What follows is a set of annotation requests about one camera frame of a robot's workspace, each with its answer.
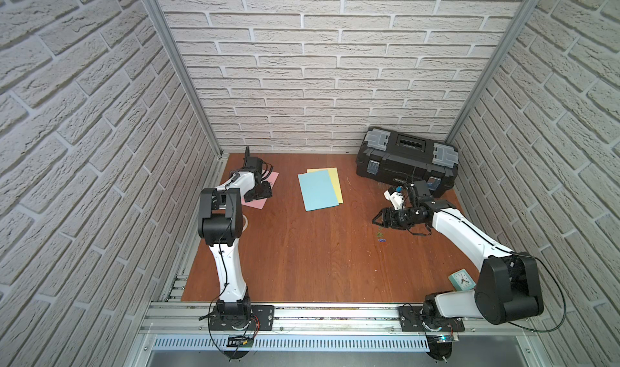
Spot black plastic toolbox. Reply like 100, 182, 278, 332
355, 127, 459, 197

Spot corner aluminium post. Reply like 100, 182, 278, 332
443, 0, 540, 144
142, 0, 224, 157

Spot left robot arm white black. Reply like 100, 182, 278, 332
197, 148, 273, 329

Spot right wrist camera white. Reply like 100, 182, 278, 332
384, 187, 405, 210

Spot small teal card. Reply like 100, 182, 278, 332
448, 269, 476, 291

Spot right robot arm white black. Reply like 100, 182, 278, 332
372, 181, 544, 331

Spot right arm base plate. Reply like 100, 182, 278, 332
398, 303, 465, 332

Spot pink paper sheet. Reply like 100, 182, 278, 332
242, 172, 279, 210

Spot right corner aluminium post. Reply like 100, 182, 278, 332
443, 0, 540, 144

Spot light blue paper sheet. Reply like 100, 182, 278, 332
298, 170, 339, 211

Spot aluminium front rail frame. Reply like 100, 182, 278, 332
125, 302, 551, 366

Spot left corner aluminium post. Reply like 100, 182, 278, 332
142, 0, 224, 157

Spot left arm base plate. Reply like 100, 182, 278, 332
208, 303, 275, 331

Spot yellow paper sheet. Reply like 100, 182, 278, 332
307, 168, 343, 204

